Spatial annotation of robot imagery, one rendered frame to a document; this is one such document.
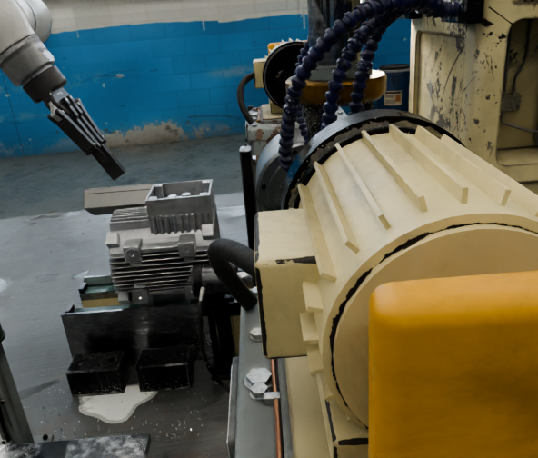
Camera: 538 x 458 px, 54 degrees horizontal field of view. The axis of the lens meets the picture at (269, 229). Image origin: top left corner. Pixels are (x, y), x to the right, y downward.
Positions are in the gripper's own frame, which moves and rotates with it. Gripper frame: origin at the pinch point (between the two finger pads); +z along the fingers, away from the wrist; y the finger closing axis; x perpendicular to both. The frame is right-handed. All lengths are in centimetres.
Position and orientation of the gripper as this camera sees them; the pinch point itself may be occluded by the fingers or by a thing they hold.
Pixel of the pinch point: (108, 162)
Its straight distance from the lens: 111.4
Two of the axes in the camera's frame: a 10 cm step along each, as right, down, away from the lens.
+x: -8.3, 5.1, 2.1
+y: -0.1, -4.0, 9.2
